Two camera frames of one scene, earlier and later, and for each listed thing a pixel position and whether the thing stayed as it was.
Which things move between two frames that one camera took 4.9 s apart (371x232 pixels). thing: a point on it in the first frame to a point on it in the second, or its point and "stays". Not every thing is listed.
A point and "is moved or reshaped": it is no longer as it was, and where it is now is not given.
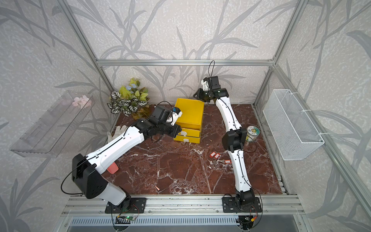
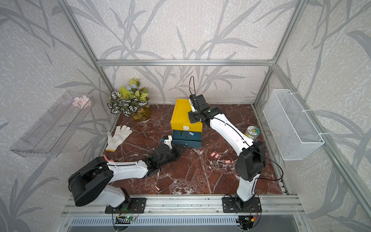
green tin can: (252, 133) stays
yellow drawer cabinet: (191, 121) is moved or reshaped
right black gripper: (199, 94) to (191, 118)
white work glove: (119, 131) stays
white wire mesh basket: (294, 134) stays
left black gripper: (175, 131) to (176, 149)
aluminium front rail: (270, 205) stays
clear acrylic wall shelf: (48, 137) stays
